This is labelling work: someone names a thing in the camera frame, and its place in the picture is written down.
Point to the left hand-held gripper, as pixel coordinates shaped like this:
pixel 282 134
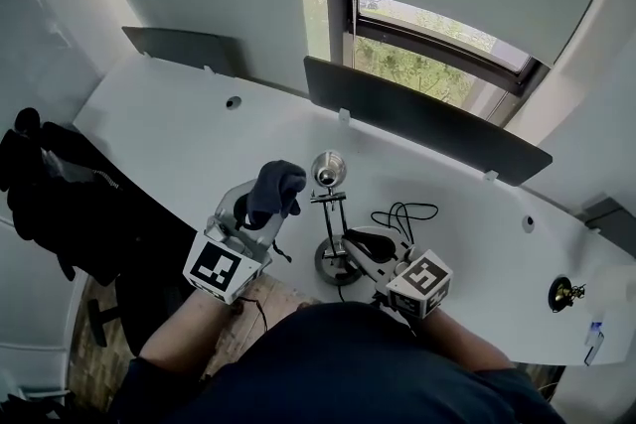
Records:
pixel 213 265

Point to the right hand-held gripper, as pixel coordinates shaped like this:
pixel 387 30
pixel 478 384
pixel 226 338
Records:
pixel 417 280

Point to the dark blue wiping cloth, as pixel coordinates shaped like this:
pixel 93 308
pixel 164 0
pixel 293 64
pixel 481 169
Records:
pixel 273 186

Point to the silver desk lamp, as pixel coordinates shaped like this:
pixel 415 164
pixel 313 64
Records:
pixel 328 169

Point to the person's right forearm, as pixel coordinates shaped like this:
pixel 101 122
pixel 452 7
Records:
pixel 457 337

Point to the person's left forearm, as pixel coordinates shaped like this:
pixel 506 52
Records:
pixel 184 327

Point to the long dark grey desk divider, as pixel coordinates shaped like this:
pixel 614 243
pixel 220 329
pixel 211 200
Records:
pixel 422 124

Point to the small brass black figurine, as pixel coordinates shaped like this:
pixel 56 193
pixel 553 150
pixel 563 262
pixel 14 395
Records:
pixel 560 295

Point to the grey divider panel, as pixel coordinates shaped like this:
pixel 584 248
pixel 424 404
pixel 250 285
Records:
pixel 189 47

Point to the person's dark blue shirt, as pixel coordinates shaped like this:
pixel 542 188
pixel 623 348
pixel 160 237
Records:
pixel 338 372

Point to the black office chair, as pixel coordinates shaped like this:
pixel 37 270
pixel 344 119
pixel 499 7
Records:
pixel 99 323

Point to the black jacket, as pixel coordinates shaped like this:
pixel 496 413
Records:
pixel 45 193

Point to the small blue white packet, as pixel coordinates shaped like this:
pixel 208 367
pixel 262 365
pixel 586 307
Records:
pixel 595 335

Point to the grey panel end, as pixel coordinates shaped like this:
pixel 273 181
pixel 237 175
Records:
pixel 608 213

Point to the white divider bracket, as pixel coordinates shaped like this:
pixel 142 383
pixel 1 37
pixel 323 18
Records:
pixel 345 115
pixel 491 175

